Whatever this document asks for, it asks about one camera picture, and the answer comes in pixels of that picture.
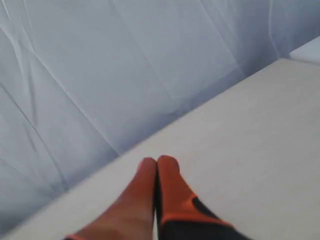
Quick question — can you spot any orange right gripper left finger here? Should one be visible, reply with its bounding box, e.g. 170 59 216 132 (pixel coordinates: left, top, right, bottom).
65 157 157 240

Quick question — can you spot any blue-grey backdrop cloth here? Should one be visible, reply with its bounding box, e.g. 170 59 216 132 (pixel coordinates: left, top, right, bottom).
0 0 320 236

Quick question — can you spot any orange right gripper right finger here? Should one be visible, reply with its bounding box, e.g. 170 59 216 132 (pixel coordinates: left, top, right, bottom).
156 154 237 240

